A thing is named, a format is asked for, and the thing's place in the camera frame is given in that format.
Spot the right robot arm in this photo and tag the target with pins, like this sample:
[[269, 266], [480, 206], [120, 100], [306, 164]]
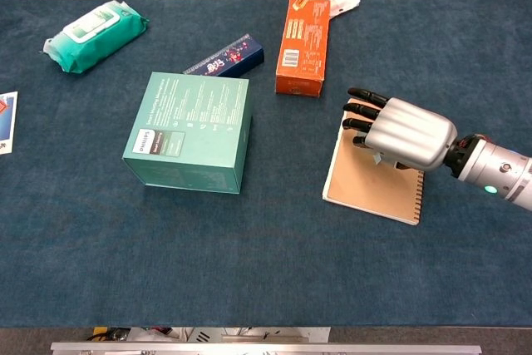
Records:
[[498, 172]]

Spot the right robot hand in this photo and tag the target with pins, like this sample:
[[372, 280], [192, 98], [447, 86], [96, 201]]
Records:
[[415, 134]]

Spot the brown spiral notebook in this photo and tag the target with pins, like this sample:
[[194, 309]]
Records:
[[370, 188]]

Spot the teal Philips box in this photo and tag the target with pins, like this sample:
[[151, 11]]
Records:
[[195, 122]]

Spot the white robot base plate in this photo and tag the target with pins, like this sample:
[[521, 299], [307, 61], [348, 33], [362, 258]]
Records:
[[232, 333]]

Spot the aluminium profile rail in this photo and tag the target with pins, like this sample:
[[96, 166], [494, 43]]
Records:
[[266, 349]]

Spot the white blue printed card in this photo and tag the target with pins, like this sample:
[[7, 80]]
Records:
[[6, 122]]

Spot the dark blue table cloth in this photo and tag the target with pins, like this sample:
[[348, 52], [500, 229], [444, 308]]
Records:
[[266, 255]]

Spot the dark blue long box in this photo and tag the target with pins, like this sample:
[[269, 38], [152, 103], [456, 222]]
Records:
[[232, 57]]

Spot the orange rectangular carton box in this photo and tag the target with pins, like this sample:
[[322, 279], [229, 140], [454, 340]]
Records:
[[303, 47]]

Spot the green wet wipes pack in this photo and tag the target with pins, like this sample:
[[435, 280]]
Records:
[[99, 37]]

